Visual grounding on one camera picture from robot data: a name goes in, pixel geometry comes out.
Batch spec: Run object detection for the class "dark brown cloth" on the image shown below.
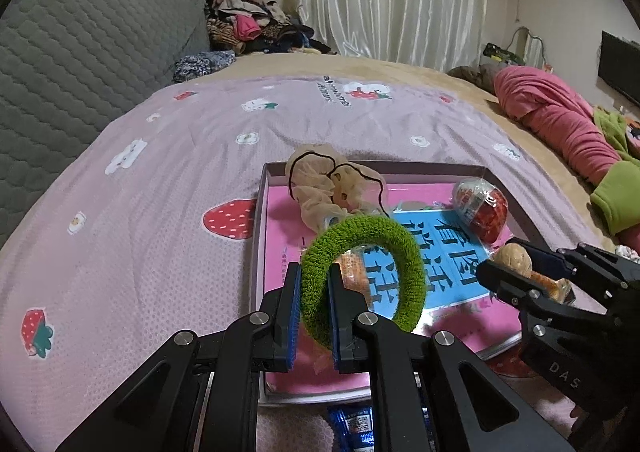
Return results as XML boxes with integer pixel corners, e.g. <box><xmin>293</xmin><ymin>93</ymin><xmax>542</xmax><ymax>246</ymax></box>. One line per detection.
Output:
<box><xmin>447</xmin><ymin>63</ymin><xmax>496</xmax><ymax>92</ymax></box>

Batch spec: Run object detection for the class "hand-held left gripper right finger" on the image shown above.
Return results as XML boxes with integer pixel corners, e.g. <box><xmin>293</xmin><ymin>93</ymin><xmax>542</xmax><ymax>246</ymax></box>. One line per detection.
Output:
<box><xmin>327</xmin><ymin>265</ymin><xmax>576</xmax><ymax>452</ymax></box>

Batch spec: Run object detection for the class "blue floral cloth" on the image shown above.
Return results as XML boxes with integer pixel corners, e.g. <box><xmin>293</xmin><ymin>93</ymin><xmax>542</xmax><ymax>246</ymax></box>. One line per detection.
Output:
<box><xmin>172</xmin><ymin>51</ymin><xmax>237</xmax><ymax>83</ymax></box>

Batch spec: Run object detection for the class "black flat screen television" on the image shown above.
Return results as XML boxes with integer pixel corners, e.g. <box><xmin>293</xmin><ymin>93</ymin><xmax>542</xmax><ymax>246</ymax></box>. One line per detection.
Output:
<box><xmin>600</xmin><ymin>31</ymin><xmax>640</xmax><ymax>106</ymax></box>

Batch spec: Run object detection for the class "pink book with blue label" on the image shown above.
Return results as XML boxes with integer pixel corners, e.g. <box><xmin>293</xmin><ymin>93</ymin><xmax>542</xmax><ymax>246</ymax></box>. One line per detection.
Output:
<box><xmin>265</xmin><ymin>179</ymin><xmax>526</xmax><ymax>393</ymax></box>

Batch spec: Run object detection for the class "grey quilted headboard cover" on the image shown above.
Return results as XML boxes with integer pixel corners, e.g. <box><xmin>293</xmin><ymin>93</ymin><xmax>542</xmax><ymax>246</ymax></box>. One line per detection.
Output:
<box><xmin>0</xmin><ymin>0</ymin><xmax>211</xmax><ymax>253</ymax></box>

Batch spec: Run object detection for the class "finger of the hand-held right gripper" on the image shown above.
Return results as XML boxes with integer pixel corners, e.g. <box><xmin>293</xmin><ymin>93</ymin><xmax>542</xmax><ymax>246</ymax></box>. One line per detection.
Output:
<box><xmin>515</xmin><ymin>239</ymin><xmax>578</xmax><ymax>279</ymax></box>
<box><xmin>475</xmin><ymin>261</ymin><xmax>552</xmax><ymax>314</ymax></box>

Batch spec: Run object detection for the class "blue snack packet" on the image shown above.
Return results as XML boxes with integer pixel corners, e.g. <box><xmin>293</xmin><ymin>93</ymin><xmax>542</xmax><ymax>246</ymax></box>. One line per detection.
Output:
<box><xmin>327</xmin><ymin>404</ymin><xmax>376</xmax><ymax>452</ymax></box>

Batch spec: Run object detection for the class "red snack packet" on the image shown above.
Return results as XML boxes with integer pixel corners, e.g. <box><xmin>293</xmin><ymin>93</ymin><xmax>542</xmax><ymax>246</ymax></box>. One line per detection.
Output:
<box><xmin>452</xmin><ymin>177</ymin><xmax>509</xmax><ymax>243</ymax></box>

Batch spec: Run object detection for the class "pile of clothes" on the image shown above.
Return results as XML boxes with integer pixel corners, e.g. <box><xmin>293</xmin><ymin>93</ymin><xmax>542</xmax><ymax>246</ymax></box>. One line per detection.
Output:
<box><xmin>205</xmin><ymin>0</ymin><xmax>333</xmax><ymax>56</ymax></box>

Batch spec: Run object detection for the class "pink blanket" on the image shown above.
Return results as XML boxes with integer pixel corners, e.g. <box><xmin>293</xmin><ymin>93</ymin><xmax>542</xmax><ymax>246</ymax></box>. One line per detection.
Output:
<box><xmin>492</xmin><ymin>66</ymin><xmax>626</xmax><ymax>188</ymax></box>

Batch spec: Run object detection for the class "beige mesh scrunchie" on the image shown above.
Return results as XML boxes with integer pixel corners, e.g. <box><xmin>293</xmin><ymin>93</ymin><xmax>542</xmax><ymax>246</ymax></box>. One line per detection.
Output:
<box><xmin>285</xmin><ymin>145</ymin><xmax>391</xmax><ymax>233</ymax></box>

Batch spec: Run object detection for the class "long clear biscuit packet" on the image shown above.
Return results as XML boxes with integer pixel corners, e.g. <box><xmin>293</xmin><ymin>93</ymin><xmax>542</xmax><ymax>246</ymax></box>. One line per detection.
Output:
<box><xmin>530</xmin><ymin>269</ymin><xmax>573</xmax><ymax>305</ymax></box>

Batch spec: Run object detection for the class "green and black packet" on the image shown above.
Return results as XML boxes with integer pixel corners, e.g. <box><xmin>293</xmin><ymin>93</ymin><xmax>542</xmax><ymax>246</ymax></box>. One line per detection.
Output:
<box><xmin>482</xmin><ymin>42</ymin><xmax>521</xmax><ymax>64</ymax></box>

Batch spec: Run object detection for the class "short clear biscuit packet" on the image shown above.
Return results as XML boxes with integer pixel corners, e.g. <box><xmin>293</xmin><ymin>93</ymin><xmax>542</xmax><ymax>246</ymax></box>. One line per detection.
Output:
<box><xmin>332</xmin><ymin>252</ymin><xmax>373</xmax><ymax>303</ymax></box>

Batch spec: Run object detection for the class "green fuzzy scrunchie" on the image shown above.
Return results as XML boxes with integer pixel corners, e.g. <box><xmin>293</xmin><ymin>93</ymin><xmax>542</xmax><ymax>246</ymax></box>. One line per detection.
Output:
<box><xmin>300</xmin><ymin>216</ymin><xmax>427</xmax><ymax>350</ymax></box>

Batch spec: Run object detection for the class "green fleece cloth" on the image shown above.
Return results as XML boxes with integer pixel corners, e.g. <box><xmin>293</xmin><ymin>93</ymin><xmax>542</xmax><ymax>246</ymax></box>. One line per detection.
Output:
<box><xmin>590</xmin><ymin>110</ymin><xmax>640</xmax><ymax>235</ymax></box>

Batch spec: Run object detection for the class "purple strawberry print blanket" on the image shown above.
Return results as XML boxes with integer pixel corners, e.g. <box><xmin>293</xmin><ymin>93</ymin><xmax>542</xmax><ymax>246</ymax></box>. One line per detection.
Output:
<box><xmin>0</xmin><ymin>75</ymin><xmax>621</xmax><ymax>452</ymax></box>

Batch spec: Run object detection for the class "white chair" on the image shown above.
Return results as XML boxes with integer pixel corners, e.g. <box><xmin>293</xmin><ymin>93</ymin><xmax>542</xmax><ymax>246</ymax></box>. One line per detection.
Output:
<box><xmin>510</xmin><ymin>26</ymin><xmax>545</xmax><ymax>68</ymax></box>

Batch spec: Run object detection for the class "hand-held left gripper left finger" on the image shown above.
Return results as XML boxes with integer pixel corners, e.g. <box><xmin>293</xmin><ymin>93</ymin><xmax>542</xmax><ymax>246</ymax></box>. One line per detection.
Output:
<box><xmin>55</xmin><ymin>265</ymin><xmax>303</xmax><ymax>452</ymax></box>

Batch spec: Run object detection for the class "pink shallow box tray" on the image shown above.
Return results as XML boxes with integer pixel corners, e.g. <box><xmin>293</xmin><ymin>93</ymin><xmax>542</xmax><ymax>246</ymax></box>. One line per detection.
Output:
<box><xmin>250</xmin><ymin>161</ymin><xmax>556</xmax><ymax>405</ymax></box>

